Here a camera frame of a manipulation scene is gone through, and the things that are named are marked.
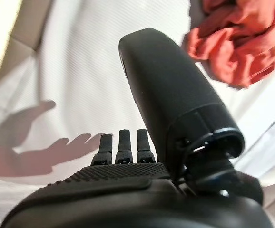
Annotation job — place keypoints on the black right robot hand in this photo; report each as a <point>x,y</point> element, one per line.
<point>156,95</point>

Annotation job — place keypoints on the white bed sheet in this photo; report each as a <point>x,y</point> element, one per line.
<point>80,71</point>

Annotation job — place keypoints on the orange crumpled garment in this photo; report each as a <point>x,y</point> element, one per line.
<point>242,45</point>

